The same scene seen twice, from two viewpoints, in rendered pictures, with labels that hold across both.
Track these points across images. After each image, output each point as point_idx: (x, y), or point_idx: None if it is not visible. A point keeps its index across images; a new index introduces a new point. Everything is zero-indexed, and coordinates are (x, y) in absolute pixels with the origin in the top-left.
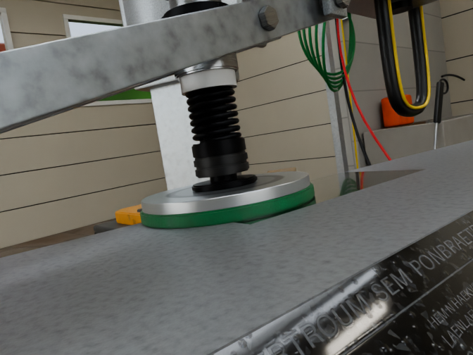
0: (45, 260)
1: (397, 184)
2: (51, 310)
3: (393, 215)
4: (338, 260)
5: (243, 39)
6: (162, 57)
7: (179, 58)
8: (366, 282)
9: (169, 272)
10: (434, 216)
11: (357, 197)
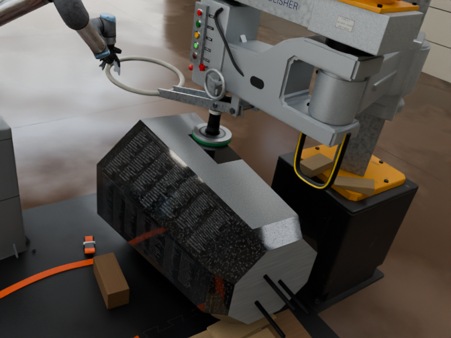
0: (188, 119)
1: (202, 153)
2: (164, 120)
3: (174, 143)
4: (160, 134)
5: (209, 106)
6: (193, 102)
7: (196, 103)
8: (154, 135)
9: (168, 126)
10: (169, 144)
11: (194, 146)
